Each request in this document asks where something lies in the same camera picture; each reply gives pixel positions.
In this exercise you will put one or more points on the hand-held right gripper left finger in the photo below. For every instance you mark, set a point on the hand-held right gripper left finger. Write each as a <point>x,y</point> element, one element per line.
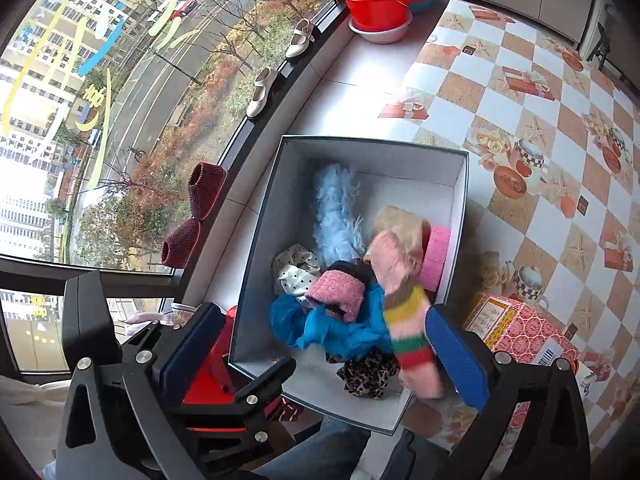
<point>192,347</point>

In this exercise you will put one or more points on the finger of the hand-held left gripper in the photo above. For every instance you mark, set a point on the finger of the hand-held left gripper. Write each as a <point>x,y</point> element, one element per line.
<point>260,395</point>
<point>250,442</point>

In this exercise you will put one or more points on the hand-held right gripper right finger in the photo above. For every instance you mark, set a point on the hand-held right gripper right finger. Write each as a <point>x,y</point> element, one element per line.
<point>457,355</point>

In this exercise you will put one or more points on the pink striped sock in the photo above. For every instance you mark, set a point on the pink striped sock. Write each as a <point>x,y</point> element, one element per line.
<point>405,310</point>

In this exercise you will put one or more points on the leopard print scrunchie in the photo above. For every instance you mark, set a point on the leopard print scrunchie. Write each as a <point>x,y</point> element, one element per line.
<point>367,372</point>

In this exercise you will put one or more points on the light pink sponge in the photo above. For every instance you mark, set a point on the light pink sponge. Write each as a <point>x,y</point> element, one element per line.
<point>435,260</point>

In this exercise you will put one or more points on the pink sock with black cuff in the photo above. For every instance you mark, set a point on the pink sock with black cuff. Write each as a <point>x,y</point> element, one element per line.
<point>335,292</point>

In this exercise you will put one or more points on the cream polka dot scrunchie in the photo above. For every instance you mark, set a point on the cream polka dot scrunchie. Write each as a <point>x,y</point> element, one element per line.
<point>297,270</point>

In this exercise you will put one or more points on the tan sock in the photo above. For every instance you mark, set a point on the tan sock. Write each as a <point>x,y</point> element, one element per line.
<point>400,222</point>

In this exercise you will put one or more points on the light blue fluffy scrunchie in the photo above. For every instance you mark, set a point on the light blue fluffy scrunchie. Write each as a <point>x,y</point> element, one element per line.
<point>337,210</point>

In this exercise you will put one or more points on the white cardboard box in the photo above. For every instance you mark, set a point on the white cardboard box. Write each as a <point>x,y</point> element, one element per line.
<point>390,165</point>

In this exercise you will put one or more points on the maroon striped cloth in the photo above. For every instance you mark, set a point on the maroon striped cloth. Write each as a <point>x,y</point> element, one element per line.
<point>282,411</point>

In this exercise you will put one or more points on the pink cloth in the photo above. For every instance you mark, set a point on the pink cloth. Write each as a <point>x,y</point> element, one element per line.
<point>145,321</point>

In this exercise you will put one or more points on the person's leg in jeans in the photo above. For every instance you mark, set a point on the person's leg in jeans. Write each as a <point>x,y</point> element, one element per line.
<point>310,452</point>

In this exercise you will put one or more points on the red patterned carton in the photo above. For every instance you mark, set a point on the red patterned carton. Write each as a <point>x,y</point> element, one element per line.
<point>515,325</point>

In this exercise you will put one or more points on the maroon knit slipper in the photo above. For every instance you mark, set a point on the maroon knit slipper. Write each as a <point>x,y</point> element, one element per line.
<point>206,190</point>
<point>180,245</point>

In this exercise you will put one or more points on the white orange tissue pack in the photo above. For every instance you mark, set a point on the white orange tissue pack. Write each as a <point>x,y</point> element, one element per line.
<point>589,380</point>

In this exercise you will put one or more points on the checkered printed tablecloth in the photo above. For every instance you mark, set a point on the checkered printed tablecloth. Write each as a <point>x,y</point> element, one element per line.
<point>550,125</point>

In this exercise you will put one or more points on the white shoe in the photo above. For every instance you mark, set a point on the white shoe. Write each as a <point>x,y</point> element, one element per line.
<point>261,95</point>
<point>300,40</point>

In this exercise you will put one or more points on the white plastic basin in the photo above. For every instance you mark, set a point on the white plastic basin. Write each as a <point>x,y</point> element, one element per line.
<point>380,35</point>

